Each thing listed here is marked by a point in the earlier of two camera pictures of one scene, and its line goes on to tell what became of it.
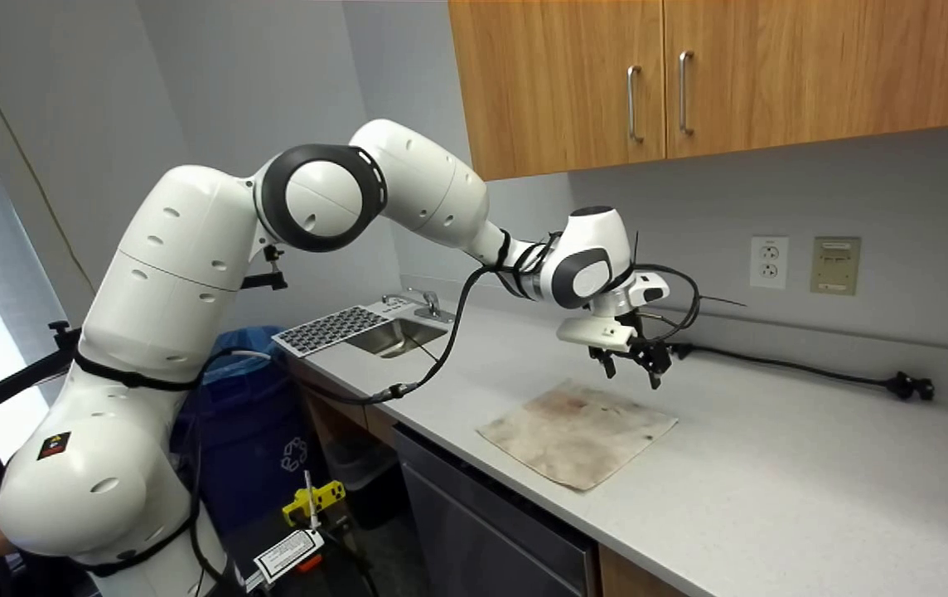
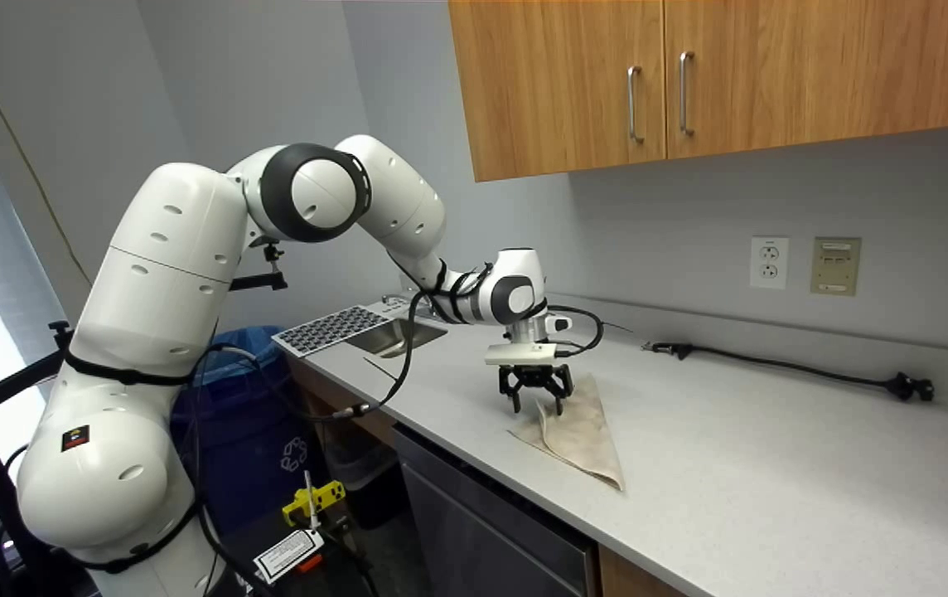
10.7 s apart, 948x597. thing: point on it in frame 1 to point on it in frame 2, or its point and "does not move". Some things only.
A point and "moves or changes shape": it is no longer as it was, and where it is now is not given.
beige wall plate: x=837 y=265 does not move
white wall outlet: x=768 y=265 does not move
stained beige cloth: x=577 y=436 moves or changes shape
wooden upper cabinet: x=598 y=82 does not move
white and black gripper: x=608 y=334 to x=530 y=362
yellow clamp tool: x=312 y=499 does not move
